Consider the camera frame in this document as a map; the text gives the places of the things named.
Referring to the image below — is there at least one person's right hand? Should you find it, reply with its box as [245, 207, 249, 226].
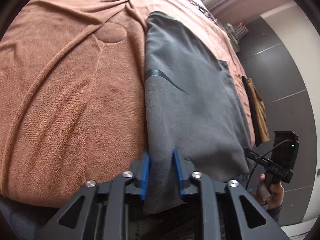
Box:
[255, 173, 284, 210]

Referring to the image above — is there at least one rust brown bed blanket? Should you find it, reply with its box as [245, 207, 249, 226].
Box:
[1, 0, 254, 207]

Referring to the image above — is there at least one cream bedside nightstand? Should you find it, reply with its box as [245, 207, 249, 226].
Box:
[223, 23, 240, 53]

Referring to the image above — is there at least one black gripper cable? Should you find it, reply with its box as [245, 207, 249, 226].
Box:
[245, 139, 296, 190]

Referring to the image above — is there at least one pink right curtain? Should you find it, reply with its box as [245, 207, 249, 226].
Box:
[203, 0, 293, 24]

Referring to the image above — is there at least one grey polo shirt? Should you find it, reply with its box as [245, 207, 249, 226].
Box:
[144, 11, 251, 214]

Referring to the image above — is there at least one folded mustard brown garment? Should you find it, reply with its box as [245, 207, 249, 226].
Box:
[241, 76, 270, 147]

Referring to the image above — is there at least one grey patterned trouser leg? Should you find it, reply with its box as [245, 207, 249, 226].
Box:
[1, 196, 59, 239]

